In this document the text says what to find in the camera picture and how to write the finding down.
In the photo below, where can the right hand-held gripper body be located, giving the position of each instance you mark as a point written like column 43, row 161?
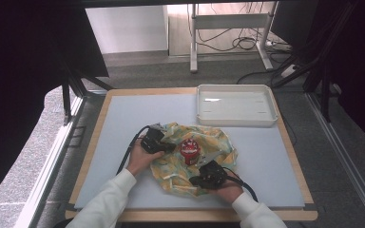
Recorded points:
column 214, row 174

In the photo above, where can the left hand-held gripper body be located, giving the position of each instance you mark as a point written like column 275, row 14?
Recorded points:
column 152, row 141

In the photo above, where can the red round container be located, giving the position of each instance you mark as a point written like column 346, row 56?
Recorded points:
column 190, row 150

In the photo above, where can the yellow flower patterned cloth bag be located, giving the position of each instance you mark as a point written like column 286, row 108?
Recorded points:
column 174, row 172

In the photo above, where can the person's left hand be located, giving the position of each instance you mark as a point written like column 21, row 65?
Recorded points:
column 139, row 158

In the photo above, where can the person's right hand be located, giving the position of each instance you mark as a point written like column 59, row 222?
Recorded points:
column 231, row 190

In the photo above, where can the grey table mat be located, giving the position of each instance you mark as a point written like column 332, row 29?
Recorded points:
column 158, row 110

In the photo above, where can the white plastic tray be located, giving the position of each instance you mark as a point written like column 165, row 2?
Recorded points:
column 236, row 106

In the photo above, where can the dark floor plate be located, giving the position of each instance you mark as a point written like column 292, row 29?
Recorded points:
column 77, row 136

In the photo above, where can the black metal stand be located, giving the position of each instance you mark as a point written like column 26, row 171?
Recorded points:
column 72, row 85
column 324, row 63

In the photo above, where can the white power strip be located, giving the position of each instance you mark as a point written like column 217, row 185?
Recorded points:
column 288, row 71

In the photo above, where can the dark curtain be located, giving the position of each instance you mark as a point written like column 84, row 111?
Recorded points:
column 364, row 63
column 22, row 79

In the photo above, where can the silver metal rail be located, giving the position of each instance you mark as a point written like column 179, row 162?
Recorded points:
column 49, row 161
column 348, row 158

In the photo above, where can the white desk frame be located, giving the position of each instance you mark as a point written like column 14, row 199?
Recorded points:
column 231, row 20

